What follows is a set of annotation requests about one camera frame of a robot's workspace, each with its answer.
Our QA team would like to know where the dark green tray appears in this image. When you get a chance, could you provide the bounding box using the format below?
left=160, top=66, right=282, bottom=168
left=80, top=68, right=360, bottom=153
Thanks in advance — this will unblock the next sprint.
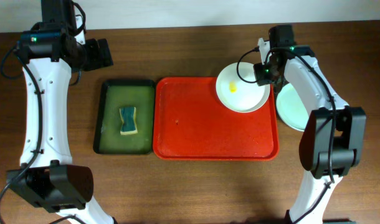
left=93, top=79, right=155, bottom=155

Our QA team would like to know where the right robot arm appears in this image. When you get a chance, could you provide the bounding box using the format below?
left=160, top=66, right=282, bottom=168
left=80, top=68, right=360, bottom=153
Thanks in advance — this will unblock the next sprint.
left=254, top=45, right=366, bottom=223

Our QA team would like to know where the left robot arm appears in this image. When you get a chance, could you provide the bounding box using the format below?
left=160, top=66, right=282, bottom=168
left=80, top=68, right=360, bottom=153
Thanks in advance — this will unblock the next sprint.
left=5, top=18, right=116, bottom=223

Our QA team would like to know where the white plate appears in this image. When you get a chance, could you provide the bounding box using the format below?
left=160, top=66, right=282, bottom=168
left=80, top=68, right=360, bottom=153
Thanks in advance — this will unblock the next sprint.
left=216, top=63, right=270, bottom=113

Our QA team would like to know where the pale green plate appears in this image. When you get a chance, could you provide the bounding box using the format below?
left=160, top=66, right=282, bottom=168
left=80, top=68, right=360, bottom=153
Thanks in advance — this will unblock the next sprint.
left=276, top=83, right=309, bottom=131

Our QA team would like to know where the green and yellow sponge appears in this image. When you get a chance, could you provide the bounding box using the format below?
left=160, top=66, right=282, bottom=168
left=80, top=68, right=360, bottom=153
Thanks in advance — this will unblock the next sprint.
left=119, top=106, right=138, bottom=136

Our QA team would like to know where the red plastic tray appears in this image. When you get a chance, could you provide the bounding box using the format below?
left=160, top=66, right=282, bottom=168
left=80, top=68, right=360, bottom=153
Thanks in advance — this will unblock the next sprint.
left=153, top=77, right=279, bottom=161

